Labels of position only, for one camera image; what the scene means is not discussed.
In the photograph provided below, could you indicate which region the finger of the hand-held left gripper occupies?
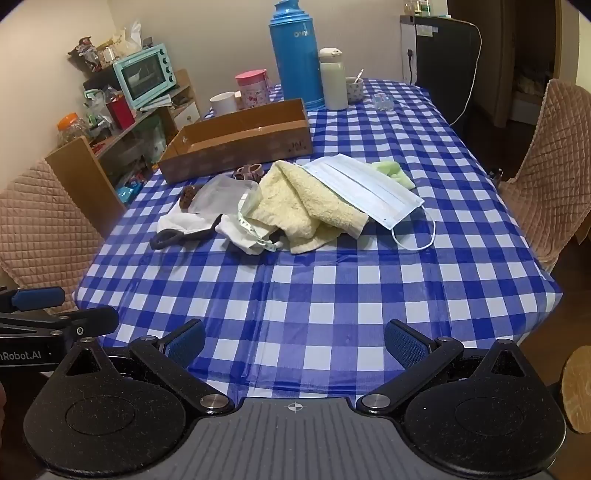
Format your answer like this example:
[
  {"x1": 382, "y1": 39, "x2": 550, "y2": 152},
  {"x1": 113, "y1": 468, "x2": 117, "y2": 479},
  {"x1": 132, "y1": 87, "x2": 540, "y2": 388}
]
[
  {"x1": 0, "y1": 305, "x2": 120, "y2": 341},
  {"x1": 0, "y1": 286, "x2": 66, "y2": 313}
]

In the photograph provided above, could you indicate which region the light green cloth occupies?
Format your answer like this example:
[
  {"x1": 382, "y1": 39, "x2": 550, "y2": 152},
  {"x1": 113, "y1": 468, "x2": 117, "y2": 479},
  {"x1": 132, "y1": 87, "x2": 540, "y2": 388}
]
[{"x1": 372, "y1": 159, "x2": 416, "y2": 189}]

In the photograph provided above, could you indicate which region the stack of papers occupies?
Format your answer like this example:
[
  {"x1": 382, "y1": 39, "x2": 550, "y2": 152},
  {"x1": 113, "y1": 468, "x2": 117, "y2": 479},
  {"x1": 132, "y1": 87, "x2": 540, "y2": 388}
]
[{"x1": 136, "y1": 92, "x2": 178, "y2": 112}]

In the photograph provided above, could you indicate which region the blue packet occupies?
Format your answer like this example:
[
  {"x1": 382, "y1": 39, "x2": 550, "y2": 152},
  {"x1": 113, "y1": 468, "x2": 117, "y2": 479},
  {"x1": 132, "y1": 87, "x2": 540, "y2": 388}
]
[{"x1": 115, "y1": 182, "x2": 144, "y2": 202}]

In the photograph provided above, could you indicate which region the red box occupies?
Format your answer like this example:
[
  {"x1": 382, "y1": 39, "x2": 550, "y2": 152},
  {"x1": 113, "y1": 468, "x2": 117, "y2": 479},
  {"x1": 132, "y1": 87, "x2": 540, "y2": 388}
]
[{"x1": 106, "y1": 98, "x2": 136, "y2": 131}]

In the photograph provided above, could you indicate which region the white mug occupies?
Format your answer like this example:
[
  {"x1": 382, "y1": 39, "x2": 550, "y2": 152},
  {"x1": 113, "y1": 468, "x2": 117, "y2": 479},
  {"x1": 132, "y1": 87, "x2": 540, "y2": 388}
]
[{"x1": 209, "y1": 92, "x2": 238, "y2": 116}]

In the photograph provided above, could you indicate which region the dark snack bag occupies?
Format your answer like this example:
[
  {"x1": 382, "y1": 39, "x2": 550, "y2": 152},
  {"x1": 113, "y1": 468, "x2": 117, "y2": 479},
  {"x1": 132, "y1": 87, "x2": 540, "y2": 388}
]
[{"x1": 68, "y1": 37, "x2": 102, "y2": 72}]

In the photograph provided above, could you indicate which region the white cable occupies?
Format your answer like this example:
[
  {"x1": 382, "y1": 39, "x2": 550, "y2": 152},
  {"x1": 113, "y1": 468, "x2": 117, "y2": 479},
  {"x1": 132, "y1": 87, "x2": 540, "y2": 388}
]
[{"x1": 450, "y1": 21, "x2": 484, "y2": 127}]

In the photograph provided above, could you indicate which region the pink canister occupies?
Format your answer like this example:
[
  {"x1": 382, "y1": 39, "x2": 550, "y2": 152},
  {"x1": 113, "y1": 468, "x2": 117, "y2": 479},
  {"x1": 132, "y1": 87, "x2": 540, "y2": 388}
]
[{"x1": 235, "y1": 69, "x2": 271, "y2": 110}]

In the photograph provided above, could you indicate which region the pale measuring tape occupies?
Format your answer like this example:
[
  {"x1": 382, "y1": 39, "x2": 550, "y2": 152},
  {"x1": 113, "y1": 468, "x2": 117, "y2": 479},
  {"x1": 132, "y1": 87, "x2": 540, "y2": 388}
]
[{"x1": 236, "y1": 191, "x2": 278, "y2": 252}]

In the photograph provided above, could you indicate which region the black cloth strap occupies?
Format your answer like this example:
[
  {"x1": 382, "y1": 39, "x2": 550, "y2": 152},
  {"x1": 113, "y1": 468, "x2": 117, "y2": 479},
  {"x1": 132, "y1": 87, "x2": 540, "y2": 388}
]
[{"x1": 150, "y1": 224, "x2": 218, "y2": 250}]

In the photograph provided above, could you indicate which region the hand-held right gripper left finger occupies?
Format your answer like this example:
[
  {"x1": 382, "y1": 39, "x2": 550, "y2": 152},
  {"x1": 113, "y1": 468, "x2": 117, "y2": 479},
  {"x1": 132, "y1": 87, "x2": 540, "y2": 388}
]
[{"x1": 55, "y1": 318, "x2": 236, "y2": 416}]

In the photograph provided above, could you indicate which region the black box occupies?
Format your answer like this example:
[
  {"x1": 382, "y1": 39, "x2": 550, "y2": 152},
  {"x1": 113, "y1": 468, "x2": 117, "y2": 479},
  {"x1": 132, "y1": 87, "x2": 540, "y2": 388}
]
[{"x1": 83, "y1": 71, "x2": 121, "y2": 93}]

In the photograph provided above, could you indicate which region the brown hair tie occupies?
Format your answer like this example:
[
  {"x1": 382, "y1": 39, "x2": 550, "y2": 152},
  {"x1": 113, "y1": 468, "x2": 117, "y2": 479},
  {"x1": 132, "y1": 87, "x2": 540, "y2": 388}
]
[{"x1": 232, "y1": 162, "x2": 265, "y2": 182}]

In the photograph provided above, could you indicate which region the white insulated bottle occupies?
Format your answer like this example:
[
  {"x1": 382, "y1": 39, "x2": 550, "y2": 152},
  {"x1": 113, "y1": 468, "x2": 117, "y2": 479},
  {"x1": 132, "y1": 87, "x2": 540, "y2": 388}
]
[{"x1": 318, "y1": 47, "x2": 348, "y2": 112}]

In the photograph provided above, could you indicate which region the white paper bag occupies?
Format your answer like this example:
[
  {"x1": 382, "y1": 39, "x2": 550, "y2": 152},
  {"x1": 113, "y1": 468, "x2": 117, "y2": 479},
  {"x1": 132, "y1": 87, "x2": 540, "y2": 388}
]
[{"x1": 104, "y1": 19, "x2": 143, "y2": 58}]

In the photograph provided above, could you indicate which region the pale yellow towel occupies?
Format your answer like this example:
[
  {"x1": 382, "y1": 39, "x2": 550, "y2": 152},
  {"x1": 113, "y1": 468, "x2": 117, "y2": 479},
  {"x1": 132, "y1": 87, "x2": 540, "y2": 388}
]
[{"x1": 252, "y1": 160, "x2": 370, "y2": 254}]

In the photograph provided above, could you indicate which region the cardboard box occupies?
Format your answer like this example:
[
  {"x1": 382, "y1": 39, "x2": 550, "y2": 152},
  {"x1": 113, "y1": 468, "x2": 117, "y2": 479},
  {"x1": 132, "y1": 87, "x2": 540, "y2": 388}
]
[{"x1": 158, "y1": 98, "x2": 314, "y2": 186}]

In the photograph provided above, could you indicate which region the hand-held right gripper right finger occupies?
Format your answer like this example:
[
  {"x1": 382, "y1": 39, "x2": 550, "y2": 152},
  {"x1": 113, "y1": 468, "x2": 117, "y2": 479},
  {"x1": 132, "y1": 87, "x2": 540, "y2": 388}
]
[{"x1": 355, "y1": 319, "x2": 539, "y2": 415}]

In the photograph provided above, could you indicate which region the mint toaster oven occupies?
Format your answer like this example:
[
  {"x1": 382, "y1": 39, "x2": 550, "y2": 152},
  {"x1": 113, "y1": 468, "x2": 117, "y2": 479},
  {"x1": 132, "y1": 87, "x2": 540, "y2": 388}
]
[{"x1": 113, "y1": 44, "x2": 178, "y2": 110}]

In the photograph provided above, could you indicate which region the orange lid jar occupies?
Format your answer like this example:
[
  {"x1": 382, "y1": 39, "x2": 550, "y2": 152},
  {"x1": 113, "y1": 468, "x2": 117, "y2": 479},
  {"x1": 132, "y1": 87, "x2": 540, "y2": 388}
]
[{"x1": 57, "y1": 113, "x2": 90, "y2": 148}]

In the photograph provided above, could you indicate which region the blue thermos flask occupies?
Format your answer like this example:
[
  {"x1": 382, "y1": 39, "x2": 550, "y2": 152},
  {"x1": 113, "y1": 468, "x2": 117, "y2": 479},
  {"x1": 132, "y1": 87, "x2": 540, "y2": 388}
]
[{"x1": 269, "y1": 0, "x2": 326, "y2": 112}]

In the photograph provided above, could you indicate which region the black mini fridge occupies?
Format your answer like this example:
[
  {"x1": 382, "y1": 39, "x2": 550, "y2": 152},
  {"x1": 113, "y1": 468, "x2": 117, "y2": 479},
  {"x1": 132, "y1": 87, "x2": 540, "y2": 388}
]
[{"x1": 399, "y1": 14, "x2": 481, "y2": 125}]

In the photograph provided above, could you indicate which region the round tan stool seat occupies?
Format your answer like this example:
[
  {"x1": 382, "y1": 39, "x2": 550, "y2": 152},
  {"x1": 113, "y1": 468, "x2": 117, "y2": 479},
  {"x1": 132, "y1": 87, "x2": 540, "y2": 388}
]
[{"x1": 561, "y1": 344, "x2": 591, "y2": 435}]

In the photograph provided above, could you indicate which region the wooden shelf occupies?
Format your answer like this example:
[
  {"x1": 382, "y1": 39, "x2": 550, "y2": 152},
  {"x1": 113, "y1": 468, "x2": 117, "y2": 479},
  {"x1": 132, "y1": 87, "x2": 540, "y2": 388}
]
[{"x1": 44, "y1": 69, "x2": 201, "y2": 222}]

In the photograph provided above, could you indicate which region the chair with quilted cover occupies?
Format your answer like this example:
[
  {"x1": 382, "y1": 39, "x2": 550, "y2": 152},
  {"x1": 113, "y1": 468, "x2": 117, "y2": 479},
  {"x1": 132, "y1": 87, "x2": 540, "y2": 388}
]
[
  {"x1": 0, "y1": 159, "x2": 105, "y2": 315},
  {"x1": 501, "y1": 78, "x2": 591, "y2": 273}
]

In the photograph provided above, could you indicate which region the blue face mask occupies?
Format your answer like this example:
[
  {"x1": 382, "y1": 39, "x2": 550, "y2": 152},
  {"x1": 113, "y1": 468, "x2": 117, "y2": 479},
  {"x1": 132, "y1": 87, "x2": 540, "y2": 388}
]
[{"x1": 300, "y1": 154, "x2": 437, "y2": 252}]

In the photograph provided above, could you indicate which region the brown sock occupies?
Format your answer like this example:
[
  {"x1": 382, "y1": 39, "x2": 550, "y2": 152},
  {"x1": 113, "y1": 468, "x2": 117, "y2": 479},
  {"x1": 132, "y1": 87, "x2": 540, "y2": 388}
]
[{"x1": 179, "y1": 185, "x2": 201, "y2": 213}]

